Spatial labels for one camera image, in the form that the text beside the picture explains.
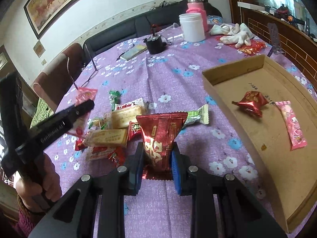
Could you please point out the small red foil snack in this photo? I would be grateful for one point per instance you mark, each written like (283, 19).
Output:
(252, 103)

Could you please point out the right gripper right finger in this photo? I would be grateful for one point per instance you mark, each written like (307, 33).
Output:
(179, 167)

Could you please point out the framed horse painting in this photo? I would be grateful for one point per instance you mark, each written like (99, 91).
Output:
(54, 2)

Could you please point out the eyeglasses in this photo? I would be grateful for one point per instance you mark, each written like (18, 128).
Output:
(77, 62)

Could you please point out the black sofa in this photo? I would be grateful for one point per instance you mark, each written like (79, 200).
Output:
(134, 27)

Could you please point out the green white candy wrapper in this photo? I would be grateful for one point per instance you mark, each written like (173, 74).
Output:
(200, 115)

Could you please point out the black round container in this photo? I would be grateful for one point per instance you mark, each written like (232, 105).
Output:
(154, 42)

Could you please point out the cardboard tray box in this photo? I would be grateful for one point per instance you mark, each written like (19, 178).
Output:
(289, 175)

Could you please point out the clear biscuit pack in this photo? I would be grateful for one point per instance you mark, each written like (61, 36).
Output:
(125, 113)

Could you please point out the pink snack packet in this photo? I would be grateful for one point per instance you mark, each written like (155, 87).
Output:
(84, 103)

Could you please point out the yellow biscuit pack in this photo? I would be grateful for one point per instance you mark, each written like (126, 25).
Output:
(106, 138)

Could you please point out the white plastic jar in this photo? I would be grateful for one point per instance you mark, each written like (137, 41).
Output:
(192, 27)

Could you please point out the large red snack bag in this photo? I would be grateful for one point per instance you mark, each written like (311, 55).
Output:
(158, 134)

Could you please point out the pink candy bar wrapper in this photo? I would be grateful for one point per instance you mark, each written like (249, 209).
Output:
(292, 124)

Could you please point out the red white snack packet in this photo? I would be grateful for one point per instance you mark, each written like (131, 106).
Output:
(97, 153)

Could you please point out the white gloves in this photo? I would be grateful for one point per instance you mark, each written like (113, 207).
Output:
(238, 34)

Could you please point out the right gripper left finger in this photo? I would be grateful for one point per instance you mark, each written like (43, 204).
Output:
(133, 175)

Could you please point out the person's left hand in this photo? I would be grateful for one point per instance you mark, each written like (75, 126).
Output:
(50, 185)

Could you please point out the smartphone on table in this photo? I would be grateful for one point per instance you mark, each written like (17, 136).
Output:
(133, 52)

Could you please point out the pink thermos bottle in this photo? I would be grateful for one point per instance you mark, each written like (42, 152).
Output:
(196, 6)

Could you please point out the brown chair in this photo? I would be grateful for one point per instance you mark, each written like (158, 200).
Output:
(57, 77)

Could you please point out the red envelope on table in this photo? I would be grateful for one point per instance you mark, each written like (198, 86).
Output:
(253, 49)

